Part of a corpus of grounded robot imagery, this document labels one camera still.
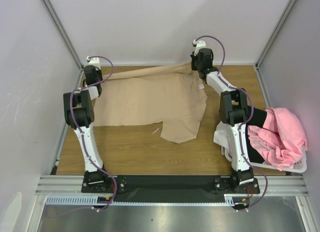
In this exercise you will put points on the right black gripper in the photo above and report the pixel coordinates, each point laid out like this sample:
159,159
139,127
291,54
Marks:
195,65

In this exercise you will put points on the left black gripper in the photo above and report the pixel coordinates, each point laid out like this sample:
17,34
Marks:
99,72

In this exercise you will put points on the beige t shirt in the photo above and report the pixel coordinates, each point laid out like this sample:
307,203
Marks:
171,95

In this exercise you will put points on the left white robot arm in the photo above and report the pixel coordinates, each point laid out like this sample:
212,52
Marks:
79,115

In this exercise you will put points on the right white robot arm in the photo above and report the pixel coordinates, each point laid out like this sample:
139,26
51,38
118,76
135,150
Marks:
234,113

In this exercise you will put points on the white t shirt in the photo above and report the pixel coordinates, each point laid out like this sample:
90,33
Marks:
224,136

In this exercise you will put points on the black t shirt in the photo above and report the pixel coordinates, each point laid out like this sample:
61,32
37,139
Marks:
258,119

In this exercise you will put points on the pink t shirt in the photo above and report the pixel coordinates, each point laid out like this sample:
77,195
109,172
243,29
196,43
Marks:
281,140

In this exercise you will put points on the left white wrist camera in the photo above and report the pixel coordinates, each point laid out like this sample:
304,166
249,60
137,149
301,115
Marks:
95,61

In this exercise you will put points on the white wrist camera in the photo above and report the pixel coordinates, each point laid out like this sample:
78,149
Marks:
95,61
198,44

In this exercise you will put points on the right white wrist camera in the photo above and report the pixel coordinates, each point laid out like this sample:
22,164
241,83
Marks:
198,44

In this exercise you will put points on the left aluminium frame post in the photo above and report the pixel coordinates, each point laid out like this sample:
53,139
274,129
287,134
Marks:
61,31

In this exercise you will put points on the aluminium frame post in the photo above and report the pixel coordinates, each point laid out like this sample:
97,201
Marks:
61,31
281,22

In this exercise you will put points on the right aluminium frame post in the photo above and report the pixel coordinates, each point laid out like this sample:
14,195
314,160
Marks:
281,22

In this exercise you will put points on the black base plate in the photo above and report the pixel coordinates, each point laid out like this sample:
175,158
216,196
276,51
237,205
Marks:
178,186

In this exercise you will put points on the slotted cable duct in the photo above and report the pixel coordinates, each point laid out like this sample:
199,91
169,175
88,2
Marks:
100,200

